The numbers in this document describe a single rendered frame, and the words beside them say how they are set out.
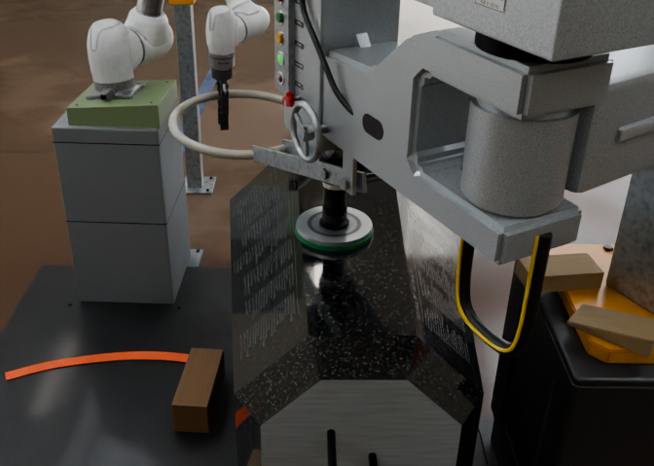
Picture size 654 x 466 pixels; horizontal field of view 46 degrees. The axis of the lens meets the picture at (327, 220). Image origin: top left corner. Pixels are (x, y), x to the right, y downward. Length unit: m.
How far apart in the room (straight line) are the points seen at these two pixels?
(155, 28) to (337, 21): 1.42
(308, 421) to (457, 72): 0.87
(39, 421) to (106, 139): 1.03
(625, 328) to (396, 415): 0.58
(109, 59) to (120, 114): 0.21
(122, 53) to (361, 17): 1.38
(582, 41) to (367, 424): 1.02
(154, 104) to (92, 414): 1.12
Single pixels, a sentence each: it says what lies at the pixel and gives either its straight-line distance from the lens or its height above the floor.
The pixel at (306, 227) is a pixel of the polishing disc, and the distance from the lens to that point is 2.12.
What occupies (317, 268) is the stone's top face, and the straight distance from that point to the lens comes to 1.99.
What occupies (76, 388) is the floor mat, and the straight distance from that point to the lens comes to 2.96.
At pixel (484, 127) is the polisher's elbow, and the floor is 1.41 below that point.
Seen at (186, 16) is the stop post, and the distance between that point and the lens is 3.90.
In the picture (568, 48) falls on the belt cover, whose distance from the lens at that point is 1.19.
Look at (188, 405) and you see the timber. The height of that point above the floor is 0.13.
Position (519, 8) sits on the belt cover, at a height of 1.63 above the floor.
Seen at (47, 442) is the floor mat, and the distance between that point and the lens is 2.78.
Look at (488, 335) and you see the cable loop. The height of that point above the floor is 0.93.
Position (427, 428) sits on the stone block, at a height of 0.62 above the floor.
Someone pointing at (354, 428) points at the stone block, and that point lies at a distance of 1.83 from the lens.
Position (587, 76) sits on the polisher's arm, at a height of 1.51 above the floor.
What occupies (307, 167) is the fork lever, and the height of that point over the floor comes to 1.02.
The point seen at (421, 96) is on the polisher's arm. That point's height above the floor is 1.39.
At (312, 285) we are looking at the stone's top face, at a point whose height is 0.83.
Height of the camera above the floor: 1.91
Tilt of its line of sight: 29 degrees down
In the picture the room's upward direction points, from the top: 1 degrees clockwise
